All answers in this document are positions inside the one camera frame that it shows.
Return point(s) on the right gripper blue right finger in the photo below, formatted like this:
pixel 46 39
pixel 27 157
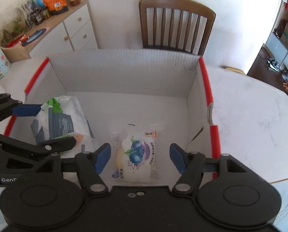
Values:
pixel 178 157

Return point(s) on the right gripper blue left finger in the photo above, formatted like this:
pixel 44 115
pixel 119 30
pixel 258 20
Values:
pixel 101 157

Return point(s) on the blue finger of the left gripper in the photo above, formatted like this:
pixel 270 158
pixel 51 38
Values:
pixel 26 110
pixel 57 145

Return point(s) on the blueberry bread package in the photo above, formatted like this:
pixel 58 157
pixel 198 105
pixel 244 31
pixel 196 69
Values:
pixel 135 156

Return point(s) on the red cardboard box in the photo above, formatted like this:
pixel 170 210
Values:
pixel 123 89

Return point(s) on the glass terrarium bowl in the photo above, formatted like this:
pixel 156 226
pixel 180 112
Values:
pixel 12 24

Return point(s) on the white side cabinet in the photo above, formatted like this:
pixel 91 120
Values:
pixel 70 31

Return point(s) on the sneakers on floor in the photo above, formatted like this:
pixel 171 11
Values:
pixel 273 65

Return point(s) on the brown wooden chair far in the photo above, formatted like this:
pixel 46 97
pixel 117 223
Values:
pixel 176 25

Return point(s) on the white blue wall cabinet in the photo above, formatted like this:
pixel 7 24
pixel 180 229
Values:
pixel 286 33

